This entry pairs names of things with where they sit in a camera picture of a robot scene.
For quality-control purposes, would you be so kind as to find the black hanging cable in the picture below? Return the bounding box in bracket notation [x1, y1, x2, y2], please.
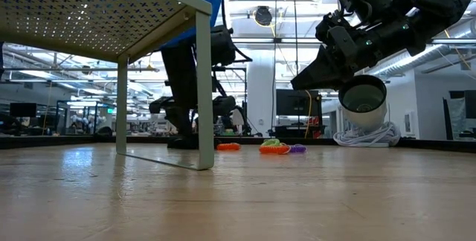
[291, 0, 300, 138]
[272, 0, 279, 130]

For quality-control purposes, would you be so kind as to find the black ceiling cable reel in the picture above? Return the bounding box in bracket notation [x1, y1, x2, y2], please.
[253, 5, 274, 28]

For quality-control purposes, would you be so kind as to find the white coiled cable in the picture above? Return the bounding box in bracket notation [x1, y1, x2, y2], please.
[332, 120, 402, 149]

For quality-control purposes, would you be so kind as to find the background black rig frame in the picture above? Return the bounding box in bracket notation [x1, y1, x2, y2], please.
[211, 65, 248, 138]

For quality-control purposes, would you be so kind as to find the orange coil wristband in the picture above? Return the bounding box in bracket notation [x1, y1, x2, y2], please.
[258, 144, 292, 155]
[216, 142, 242, 152]

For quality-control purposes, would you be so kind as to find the black aluminium table frame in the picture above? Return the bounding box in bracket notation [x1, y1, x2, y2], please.
[0, 133, 476, 153]

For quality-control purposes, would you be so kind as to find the small black monitor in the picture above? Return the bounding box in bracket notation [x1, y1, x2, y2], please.
[9, 103, 38, 119]

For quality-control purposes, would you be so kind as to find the yellow hanging cable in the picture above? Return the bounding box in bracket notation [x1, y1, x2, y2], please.
[301, 89, 314, 139]

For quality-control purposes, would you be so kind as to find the pale green perforated metal shelf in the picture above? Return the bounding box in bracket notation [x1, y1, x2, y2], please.
[0, 0, 216, 171]

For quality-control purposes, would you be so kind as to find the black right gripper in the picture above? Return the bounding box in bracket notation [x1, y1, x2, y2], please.
[290, 12, 375, 91]

